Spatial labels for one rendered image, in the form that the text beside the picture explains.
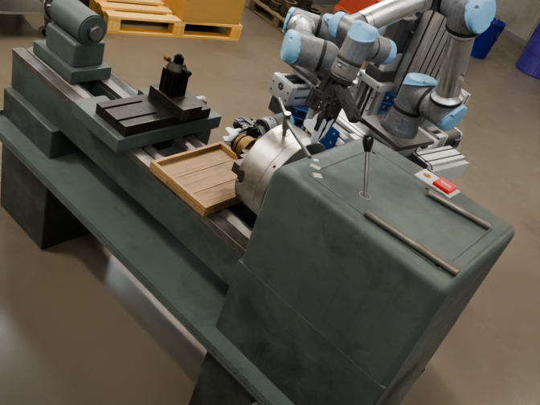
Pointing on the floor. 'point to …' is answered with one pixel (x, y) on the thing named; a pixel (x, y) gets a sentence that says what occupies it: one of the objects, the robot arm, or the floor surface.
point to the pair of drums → (531, 55)
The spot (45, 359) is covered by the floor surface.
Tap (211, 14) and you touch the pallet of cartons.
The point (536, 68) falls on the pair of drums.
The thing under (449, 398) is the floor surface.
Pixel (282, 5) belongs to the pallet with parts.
